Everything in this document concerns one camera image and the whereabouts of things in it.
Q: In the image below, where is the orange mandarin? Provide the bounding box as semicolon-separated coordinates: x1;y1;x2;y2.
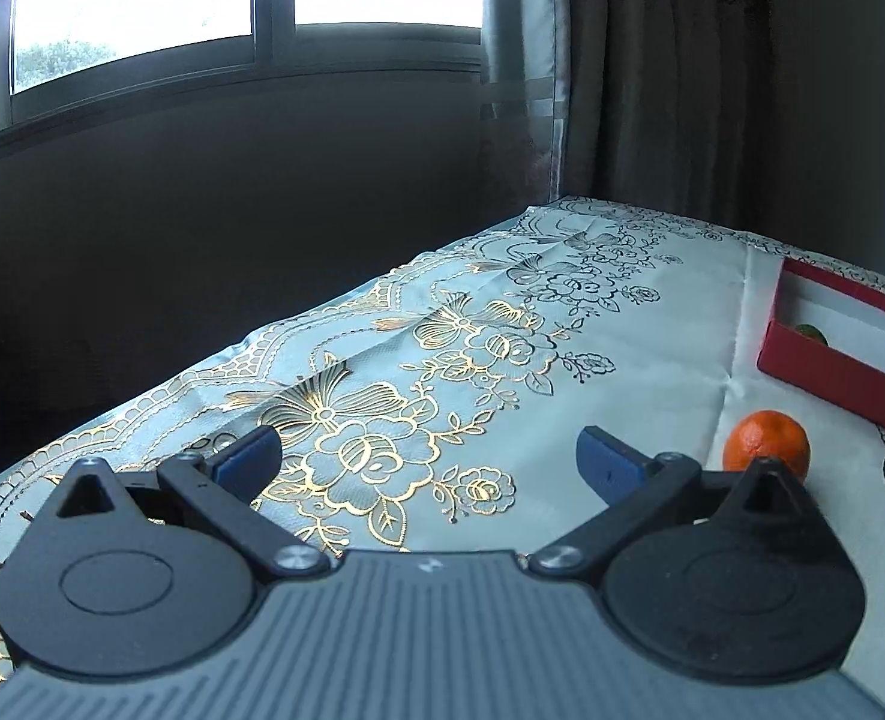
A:
722;410;812;481

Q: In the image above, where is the floral gold white tablecloth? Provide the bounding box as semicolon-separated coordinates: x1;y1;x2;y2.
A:
0;199;885;702

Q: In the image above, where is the green fruit at box corner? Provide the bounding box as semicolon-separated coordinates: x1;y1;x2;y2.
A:
794;323;828;346

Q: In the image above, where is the red shallow cardboard box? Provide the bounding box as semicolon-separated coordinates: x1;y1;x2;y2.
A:
756;259;885;427

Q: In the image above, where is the brown patterned curtain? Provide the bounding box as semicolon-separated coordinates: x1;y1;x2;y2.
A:
479;0;773;227

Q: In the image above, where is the window with grey frame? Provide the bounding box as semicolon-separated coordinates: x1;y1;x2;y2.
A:
0;0;483;138

